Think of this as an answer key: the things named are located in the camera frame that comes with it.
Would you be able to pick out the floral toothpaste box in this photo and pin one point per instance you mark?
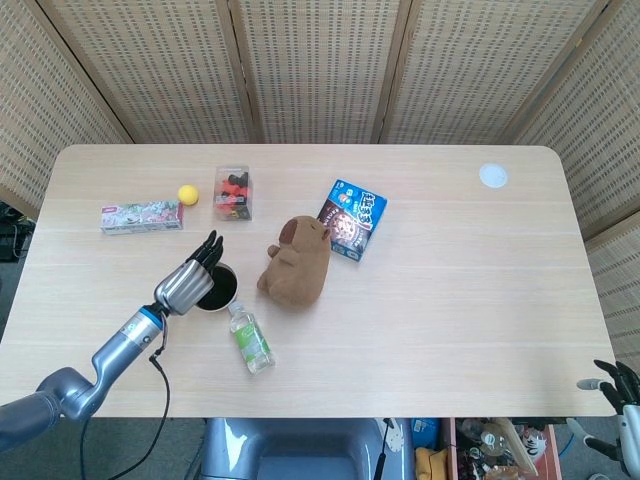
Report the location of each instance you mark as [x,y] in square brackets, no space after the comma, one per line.
[142,217]

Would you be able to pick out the clear green-label water bottle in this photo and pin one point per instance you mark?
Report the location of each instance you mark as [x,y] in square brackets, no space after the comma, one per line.
[250,340]

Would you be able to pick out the grey robot torso base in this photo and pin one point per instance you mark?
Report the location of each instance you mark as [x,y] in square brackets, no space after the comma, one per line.
[300,450]

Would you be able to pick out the yellow ball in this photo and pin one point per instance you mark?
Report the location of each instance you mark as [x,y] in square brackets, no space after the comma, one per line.
[189,195]

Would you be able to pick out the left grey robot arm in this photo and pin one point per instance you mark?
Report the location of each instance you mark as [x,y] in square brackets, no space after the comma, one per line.
[115,347]

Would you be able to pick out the blue cookie box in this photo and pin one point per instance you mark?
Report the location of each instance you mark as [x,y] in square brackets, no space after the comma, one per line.
[352,220]

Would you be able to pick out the blue package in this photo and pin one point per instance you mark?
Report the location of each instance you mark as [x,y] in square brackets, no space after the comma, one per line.
[426,430]

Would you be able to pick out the red crate of clutter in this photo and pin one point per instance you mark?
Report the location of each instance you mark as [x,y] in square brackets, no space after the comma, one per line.
[500,450]

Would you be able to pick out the white round table grommet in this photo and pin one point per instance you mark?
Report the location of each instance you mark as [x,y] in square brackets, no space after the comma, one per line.
[494,175]

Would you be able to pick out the white bowl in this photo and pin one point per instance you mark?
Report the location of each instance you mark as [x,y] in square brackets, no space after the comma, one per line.
[225,290]

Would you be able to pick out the clear box of toy blocks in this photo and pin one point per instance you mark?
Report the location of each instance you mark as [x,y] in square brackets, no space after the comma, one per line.
[233,195]

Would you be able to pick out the brown capybara plush toy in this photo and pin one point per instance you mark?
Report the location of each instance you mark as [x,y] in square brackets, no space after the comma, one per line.
[297,270]

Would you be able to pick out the white perforated bracket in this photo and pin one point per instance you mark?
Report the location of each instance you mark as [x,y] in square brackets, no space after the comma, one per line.
[395,437]

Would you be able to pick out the woven bamboo screen panel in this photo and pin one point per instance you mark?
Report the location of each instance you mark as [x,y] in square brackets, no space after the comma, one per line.
[475,65]
[320,65]
[620,290]
[600,125]
[30,100]
[150,65]

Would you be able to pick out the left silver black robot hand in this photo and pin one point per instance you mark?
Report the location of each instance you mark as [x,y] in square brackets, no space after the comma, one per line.
[185,287]

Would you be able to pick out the yellow cloth bag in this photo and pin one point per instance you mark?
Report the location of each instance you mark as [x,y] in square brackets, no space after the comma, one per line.
[430,465]

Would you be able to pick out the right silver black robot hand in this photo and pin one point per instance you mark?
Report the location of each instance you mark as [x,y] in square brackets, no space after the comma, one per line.
[631,435]

